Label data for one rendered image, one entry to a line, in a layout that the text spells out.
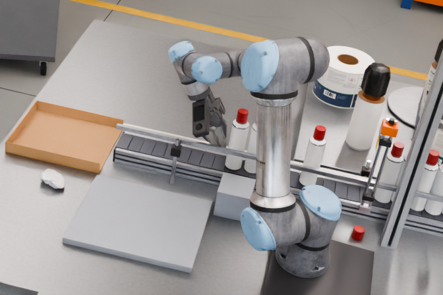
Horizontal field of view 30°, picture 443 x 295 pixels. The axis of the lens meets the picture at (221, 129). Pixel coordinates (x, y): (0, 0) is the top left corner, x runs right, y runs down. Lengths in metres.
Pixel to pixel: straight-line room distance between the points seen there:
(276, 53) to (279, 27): 3.55
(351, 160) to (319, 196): 0.57
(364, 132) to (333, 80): 0.29
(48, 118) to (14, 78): 1.85
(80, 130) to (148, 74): 0.46
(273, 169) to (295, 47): 0.30
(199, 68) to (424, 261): 0.86
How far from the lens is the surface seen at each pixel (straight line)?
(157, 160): 2.55
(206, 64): 2.29
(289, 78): 1.97
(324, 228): 2.17
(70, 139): 2.68
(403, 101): 3.10
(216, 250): 2.33
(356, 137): 2.75
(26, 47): 4.49
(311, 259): 2.24
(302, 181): 2.54
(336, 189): 2.57
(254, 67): 1.96
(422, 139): 2.27
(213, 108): 2.47
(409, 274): 2.43
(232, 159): 2.52
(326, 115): 2.92
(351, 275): 2.32
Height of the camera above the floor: 2.37
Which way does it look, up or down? 33 degrees down
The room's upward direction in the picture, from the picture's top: 10 degrees clockwise
